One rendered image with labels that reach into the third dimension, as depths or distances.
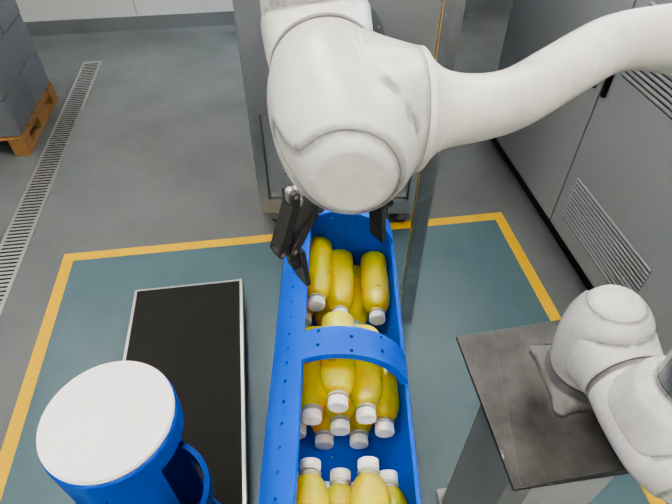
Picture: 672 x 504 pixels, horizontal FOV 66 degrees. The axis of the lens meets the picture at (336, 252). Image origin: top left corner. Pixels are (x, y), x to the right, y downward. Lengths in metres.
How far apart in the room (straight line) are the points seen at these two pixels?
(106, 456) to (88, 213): 2.44
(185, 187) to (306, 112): 3.12
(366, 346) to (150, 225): 2.40
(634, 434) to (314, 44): 0.82
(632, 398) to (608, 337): 0.13
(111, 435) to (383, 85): 0.98
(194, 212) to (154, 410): 2.18
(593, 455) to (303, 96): 1.01
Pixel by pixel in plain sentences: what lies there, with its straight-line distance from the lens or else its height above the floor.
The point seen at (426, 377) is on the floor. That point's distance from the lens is 2.43.
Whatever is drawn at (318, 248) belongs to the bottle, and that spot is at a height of 1.14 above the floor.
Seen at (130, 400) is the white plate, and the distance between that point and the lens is 1.24.
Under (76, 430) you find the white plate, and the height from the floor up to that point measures 1.04.
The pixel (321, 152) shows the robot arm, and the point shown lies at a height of 1.85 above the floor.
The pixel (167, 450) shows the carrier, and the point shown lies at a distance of 1.20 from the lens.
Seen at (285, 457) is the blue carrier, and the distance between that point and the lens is 0.92.
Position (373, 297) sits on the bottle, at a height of 1.09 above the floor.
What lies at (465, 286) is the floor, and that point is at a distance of 2.80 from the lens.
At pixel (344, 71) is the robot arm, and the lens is 0.38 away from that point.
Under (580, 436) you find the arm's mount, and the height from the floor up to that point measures 1.02.
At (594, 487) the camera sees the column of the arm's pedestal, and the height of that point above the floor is 0.72.
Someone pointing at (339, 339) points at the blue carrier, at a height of 1.23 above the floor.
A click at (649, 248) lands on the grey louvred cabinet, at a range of 2.52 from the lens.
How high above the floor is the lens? 2.05
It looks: 45 degrees down
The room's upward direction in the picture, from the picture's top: straight up
